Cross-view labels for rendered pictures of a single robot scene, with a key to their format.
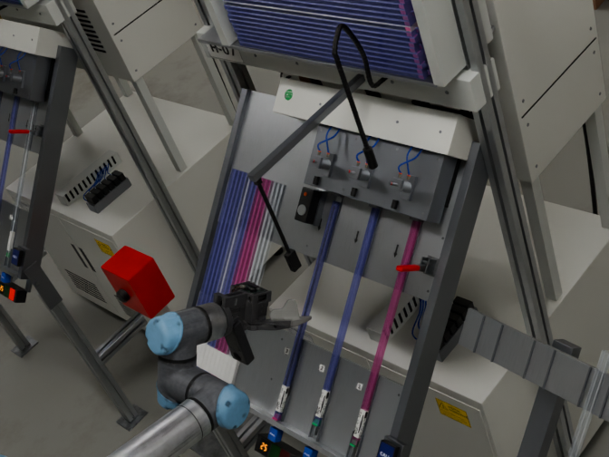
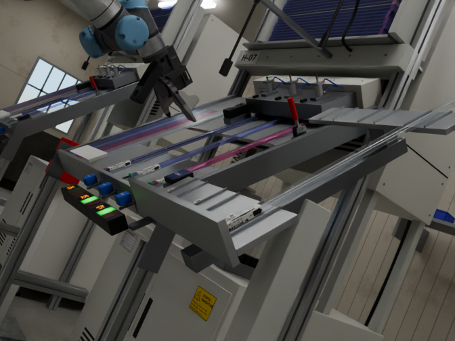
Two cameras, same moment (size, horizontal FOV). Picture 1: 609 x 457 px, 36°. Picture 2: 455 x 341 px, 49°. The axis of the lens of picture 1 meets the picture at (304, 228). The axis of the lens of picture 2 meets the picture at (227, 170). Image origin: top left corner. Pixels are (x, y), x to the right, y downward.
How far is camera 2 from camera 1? 155 cm
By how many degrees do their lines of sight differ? 43
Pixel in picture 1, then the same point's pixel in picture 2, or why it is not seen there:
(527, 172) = (378, 180)
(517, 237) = (356, 185)
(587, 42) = (443, 171)
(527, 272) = (341, 223)
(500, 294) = not seen: hidden behind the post
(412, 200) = (317, 101)
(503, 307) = not seen: hidden behind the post
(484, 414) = (232, 300)
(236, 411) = (135, 30)
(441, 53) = (406, 15)
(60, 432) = not seen: outside the picture
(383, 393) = (203, 172)
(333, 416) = (147, 176)
